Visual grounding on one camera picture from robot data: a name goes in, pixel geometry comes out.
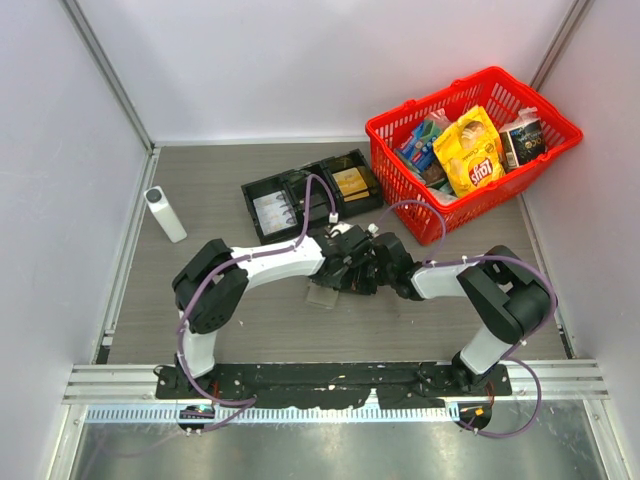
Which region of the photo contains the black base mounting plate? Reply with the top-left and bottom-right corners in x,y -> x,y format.
154,361 -> 512,410

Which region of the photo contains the red plastic shopping basket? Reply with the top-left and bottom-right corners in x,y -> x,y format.
365,66 -> 583,245

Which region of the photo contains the black coffee package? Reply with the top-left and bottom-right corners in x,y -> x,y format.
499,118 -> 547,171

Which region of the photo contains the blue toothpaste box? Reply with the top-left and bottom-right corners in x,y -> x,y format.
395,123 -> 435,173

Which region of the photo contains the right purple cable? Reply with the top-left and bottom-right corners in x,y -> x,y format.
375,199 -> 559,441

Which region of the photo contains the white cards stack in tray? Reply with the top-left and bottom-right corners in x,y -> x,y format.
253,190 -> 297,236

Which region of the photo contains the purple cable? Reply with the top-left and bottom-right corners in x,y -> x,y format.
174,173 -> 337,434
375,199 -> 559,441

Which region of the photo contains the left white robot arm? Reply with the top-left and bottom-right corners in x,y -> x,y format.
172,223 -> 373,398

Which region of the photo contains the yellow Lays chips bag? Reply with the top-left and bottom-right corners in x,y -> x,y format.
433,105 -> 506,198

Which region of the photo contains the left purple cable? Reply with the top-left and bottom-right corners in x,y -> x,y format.
174,173 -> 337,434

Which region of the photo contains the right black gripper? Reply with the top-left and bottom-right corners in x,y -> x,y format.
338,251 -> 395,295

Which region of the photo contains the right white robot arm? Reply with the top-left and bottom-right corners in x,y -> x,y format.
341,233 -> 557,395

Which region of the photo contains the green sponge pack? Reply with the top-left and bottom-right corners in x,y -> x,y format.
417,118 -> 442,148

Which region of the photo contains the black three-compartment card tray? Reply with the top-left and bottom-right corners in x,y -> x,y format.
241,149 -> 383,245

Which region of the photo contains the gold cards stack in tray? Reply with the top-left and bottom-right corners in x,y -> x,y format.
332,167 -> 372,203

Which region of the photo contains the black cards stack in tray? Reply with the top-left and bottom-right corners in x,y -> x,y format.
297,193 -> 331,225

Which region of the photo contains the white cylindrical bottle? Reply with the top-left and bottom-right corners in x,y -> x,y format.
144,186 -> 187,243

